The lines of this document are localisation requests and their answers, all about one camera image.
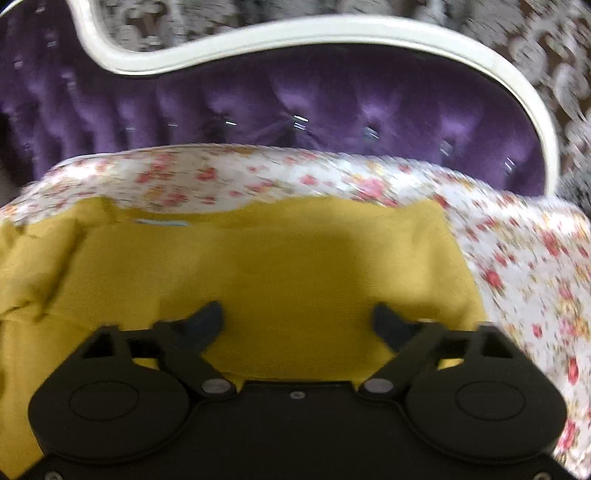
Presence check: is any floral bedsheet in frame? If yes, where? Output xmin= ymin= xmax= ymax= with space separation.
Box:
xmin=0 ymin=145 xmax=591 ymax=480

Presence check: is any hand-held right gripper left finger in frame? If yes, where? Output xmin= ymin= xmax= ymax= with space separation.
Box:
xmin=82 ymin=302 xmax=236 ymax=398

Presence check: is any purple tufted headboard white frame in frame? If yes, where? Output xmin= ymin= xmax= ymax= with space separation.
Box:
xmin=0 ymin=0 xmax=561 ymax=198

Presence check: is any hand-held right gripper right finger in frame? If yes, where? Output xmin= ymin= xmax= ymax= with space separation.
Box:
xmin=359 ymin=304 xmax=515 ymax=397

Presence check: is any yellow knit garment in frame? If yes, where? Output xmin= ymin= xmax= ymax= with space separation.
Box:
xmin=0 ymin=196 xmax=491 ymax=480

